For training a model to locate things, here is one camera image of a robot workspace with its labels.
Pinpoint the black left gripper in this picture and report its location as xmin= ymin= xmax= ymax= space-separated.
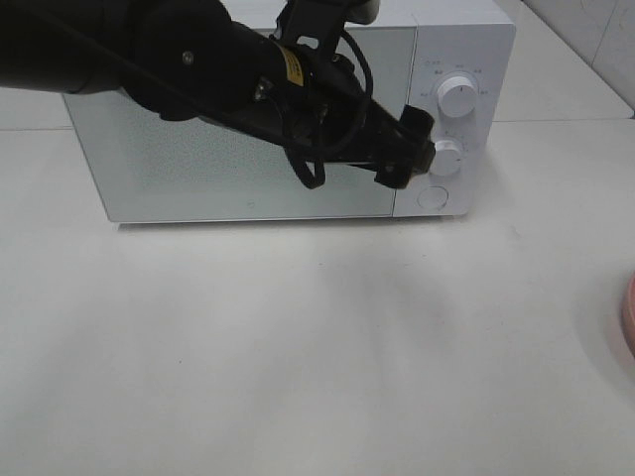
xmin=197 ymin=44 xmax=436 ymax=189

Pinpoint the pink round plate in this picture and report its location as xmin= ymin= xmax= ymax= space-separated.
xmin=621 ymin=275 xmax=635 ymax=356

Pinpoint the white microwave oven body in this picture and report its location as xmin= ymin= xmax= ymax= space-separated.
xmin=53 ymin=0 xmax=520 ymax=230

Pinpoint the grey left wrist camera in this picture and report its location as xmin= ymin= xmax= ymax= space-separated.
xmin=274 ymin=0 xmax=381 ymax=52

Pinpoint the white microwave door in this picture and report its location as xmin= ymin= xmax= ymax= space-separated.
xmin=62 ymin=27 xmax=419 ymax=224

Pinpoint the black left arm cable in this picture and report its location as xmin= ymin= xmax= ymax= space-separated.
xmin=267 ymin=32 xmax=374 ymax=190

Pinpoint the white dial knob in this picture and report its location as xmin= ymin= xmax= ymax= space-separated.
xmin=430 ymin=139 xmax=463 ymax=177
xmin=437 ymin=74 xmax=478 ymax=118

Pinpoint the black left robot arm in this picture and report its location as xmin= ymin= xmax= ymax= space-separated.
xmin=1 ymin=1 xmax=436 ymax=189

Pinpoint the round white door button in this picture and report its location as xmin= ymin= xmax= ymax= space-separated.
xmin=417 ymin=185 xmax=449 ymax=211

